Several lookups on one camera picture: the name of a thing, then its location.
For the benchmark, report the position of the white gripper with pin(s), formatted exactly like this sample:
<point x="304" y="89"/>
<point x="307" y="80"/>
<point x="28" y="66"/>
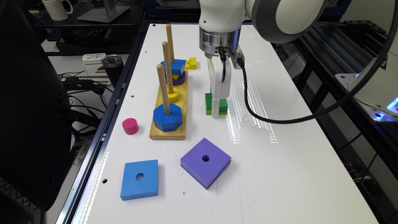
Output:
<point x="220" y="82"/>

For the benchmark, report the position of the green square block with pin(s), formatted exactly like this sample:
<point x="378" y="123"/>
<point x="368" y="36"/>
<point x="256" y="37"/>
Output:
<point x="223" y="107"/>

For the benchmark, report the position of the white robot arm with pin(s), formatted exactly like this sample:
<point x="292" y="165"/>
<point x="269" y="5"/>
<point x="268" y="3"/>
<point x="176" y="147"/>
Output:
<point x="276" y="21"/>

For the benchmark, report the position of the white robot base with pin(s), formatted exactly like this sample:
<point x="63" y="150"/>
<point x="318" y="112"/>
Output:
<point x="379" y="96"/>

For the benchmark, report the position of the purple round block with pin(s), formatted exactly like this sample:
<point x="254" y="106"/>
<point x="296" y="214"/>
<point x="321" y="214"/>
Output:
<point x="181" y="79"/>

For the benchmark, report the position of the small yellow block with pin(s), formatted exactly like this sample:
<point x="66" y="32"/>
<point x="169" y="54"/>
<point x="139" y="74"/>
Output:
<point x="191" y="64"/>

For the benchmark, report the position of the small blue square block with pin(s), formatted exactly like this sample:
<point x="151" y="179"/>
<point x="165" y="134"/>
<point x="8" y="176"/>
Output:
<point x="177" y="67"/>

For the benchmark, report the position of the blue octagon block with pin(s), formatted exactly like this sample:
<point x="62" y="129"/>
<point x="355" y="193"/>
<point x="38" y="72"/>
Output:
<point x="170" y="122"/>

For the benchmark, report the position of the large purple square block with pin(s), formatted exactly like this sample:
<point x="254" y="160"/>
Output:
<point x="205" y="162"/>

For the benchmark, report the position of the pink cylinder block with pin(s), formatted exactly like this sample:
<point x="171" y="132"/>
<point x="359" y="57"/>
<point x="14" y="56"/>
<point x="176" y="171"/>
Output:
<point x="130" y="126"/>

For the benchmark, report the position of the large blue square block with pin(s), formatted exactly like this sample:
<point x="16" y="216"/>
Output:
<point x="140" y="179"/>

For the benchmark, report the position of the front wooden peg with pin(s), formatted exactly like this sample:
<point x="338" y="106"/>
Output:
<point x="163" y="88"/>

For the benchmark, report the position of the wooden peg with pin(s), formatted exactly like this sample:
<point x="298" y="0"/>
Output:
<point x="170" y="42"/>
<point x="163" y="88"/>
<point x="165" y="47"/>

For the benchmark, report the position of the wooden peg base board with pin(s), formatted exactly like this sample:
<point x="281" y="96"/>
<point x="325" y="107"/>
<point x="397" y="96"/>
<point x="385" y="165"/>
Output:
<point x="179" y="134"/>

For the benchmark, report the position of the middle wooden peg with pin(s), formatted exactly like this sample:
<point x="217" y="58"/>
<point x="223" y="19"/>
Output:
<point x="165" y="47"/>

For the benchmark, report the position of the rear wooden peg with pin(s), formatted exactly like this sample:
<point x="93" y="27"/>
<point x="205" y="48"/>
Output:
<point x="170" y="42"/>

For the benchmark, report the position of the black tumbler cup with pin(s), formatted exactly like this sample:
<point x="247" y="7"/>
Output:
<point x="113" y="65"/>

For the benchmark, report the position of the white remote device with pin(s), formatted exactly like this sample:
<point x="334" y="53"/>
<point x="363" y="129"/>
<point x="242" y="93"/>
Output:
<point x="89" y="59"/>

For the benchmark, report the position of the grey monitor stand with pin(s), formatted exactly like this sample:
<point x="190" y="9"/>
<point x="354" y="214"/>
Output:
<point x="105" y="15"/>

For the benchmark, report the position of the black office chair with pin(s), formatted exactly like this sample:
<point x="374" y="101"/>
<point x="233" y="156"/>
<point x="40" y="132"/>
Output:
<point x="35" y="114"/>

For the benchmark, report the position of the white mug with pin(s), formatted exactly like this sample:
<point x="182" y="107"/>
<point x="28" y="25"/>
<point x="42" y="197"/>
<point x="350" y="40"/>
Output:
<point x="56" y="9"/>

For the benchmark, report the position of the yellow ring block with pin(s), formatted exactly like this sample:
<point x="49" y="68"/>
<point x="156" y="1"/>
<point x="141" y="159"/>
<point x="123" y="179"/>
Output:
<point x="174" y="96"/>

